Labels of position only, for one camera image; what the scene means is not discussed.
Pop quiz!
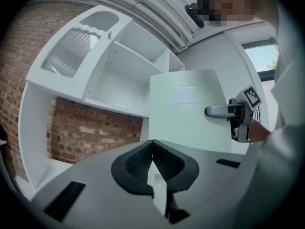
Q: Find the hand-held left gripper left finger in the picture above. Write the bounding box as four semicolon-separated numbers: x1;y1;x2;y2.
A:
111;139;154;196

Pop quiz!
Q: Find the white object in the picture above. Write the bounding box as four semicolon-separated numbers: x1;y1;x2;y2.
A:
146;69;233;218

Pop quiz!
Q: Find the white ribbed glass cabinet door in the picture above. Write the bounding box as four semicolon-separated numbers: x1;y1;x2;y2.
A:
25;5;133;100

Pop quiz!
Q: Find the black head-worn camera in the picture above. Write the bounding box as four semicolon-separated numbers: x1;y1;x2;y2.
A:
184;2;206;29

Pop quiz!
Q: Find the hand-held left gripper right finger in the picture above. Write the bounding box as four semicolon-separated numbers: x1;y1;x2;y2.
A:
152;139;200;193

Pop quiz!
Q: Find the white shelf cabinet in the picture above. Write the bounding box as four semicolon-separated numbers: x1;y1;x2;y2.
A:
18;5;185;198

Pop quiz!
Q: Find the bundle of white ceiling pipes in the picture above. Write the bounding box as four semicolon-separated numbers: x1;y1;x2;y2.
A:
30;0;200;55

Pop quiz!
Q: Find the person's white shirt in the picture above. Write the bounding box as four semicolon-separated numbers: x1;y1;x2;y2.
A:
234;0;305;224

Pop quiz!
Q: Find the person's right forearm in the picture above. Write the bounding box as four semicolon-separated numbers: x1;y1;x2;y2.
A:
248;119;272;143

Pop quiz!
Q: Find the person's head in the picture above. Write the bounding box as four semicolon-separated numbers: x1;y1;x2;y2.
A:
197;0;265;28

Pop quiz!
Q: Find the black framed window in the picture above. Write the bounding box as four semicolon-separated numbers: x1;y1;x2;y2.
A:
241;37;280;82

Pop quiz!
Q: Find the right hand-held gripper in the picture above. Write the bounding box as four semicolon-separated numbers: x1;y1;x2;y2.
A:
205;84;263;144

